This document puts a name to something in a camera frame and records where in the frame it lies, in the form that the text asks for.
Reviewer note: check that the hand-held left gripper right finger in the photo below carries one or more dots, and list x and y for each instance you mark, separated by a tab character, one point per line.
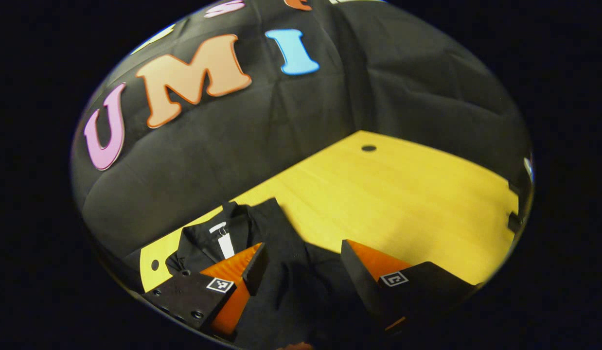
362	282

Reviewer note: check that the black shirt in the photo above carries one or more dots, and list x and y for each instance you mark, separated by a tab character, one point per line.
281	253

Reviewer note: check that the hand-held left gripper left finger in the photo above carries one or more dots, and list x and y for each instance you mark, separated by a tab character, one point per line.
256	270

